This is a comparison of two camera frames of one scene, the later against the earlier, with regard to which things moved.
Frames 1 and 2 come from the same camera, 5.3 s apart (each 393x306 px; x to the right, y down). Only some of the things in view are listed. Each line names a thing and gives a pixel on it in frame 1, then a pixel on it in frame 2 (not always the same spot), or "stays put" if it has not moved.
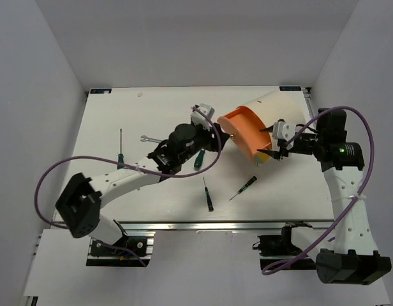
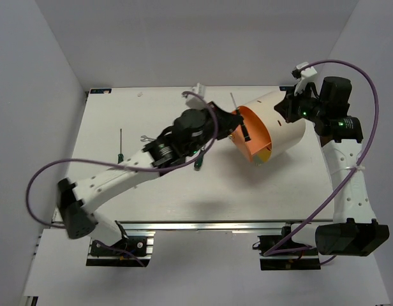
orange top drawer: x=245 y=125 stays put
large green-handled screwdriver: x=199 y=159 stays put
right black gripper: x=274 y=154 to x=286 y=107
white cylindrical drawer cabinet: x=279 y=104 stays put
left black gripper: x=212 y=143 to x=226 y=122
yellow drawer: x=261 y=158 stays put
